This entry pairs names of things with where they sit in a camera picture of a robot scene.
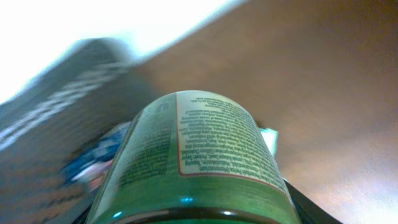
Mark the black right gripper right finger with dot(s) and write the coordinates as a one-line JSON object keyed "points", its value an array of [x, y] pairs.
{"points": [[308, 211]]}

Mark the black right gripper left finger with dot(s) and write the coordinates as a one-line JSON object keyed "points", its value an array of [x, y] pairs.
{"points": [[80, 214]]}

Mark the light green tissue packet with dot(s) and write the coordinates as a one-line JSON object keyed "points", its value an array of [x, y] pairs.
{"points": [[270, 137]]}

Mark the grey plastic basket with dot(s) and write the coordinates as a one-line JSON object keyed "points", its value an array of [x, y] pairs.
{"points": [[73, 102]]}

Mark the green lid jar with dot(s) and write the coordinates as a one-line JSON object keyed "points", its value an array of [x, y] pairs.
{"points": [[193, 157]]}

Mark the blue cardboard box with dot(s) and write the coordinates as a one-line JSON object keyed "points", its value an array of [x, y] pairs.
{"points": [[91, 164]]}

